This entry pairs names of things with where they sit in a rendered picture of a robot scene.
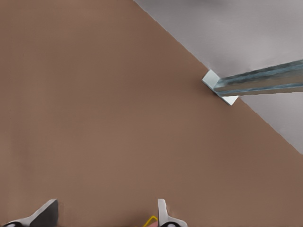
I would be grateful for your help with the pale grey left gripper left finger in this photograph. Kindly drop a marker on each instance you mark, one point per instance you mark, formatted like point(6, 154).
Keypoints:
point(45, 212)

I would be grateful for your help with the silver frame post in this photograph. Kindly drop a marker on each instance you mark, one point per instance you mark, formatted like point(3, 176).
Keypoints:
point(260, 81)

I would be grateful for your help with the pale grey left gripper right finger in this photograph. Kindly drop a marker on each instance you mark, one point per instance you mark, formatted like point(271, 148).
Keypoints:
point(163, 212)

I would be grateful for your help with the yellow-rimmed pink object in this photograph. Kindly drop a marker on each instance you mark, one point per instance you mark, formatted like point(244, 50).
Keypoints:
point(151, 222)

